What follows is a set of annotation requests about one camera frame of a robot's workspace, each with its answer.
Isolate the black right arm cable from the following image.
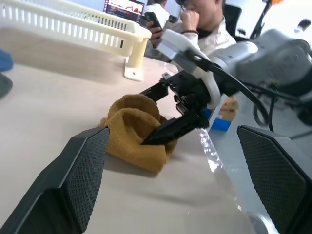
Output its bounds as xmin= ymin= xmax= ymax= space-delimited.
xmin=186 ymin=50 xmax=275 ymax=132

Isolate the cream plastic basket rack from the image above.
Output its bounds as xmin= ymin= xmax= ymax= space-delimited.
xmin=0 ymin=0 xmax=152 ymax=81

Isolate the black smartphone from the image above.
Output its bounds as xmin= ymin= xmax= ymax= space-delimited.
xmin=144 ymin=11 xmax=164 ymax=32

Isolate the black metal stand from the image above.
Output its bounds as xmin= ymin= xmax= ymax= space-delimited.
xmin=250 ymin=0 xmax=285 ymax=39

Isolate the laptop screen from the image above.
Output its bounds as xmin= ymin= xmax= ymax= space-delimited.
xmin=102 ymin=0 xmax=146 ymax=26

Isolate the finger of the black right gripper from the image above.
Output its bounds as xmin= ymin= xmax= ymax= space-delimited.
xmin=141 ymin=109 xmax=210 ymax=147
xmin=138 ymin=82 xmax=170 ymax=104

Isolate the person's right hand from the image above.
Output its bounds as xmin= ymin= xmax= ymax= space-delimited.
xmin=149 ymin=20 xmax=164 ymax=39

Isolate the person in white jacket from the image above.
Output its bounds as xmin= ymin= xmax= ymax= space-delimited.
xmin=146 ymin=0 xmax=238 ymax=65

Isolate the dark green sock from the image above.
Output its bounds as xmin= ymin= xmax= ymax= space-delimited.
xmin=0 ymin=73 xmax=13 ymax=99

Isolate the blue sock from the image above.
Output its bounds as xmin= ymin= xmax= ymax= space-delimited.
xmin=0 ymin=48 xmax=14 ymax=73

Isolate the brown towel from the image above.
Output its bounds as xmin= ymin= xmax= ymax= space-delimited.
xmin=98 ymin=94 xmax=178 ymax=173

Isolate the blue rectangular block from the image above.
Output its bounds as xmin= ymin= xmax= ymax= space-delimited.
xmin=209 ymin=107 xmax=232 ymax=132

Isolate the black office chair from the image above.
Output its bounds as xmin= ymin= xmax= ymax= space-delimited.
xmin=223 ymin=3 xmax=243 ymax=42

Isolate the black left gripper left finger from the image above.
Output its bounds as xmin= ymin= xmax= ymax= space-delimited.
xmin=0 ymin=126 xmax=111 ymax=234

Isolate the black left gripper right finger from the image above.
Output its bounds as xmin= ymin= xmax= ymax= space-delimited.
xmin=236 ymin=125 xmax=312 ymax=234

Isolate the person in white shirt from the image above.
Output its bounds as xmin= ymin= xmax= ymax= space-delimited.
xmin=147 ymin=0 xmax=171 ymax=25

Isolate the silver robot body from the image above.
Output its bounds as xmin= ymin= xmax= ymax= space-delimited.
xmin=246 ymin=211 xmax=278 ymax=234

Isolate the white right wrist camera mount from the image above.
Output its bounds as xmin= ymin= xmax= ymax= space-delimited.
xmin=157 ymin=29 xmax=221 ymax=112

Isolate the person's left hand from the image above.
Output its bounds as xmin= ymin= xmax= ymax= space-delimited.
xmin=180 ymin=9 xmax=201 ymax=32

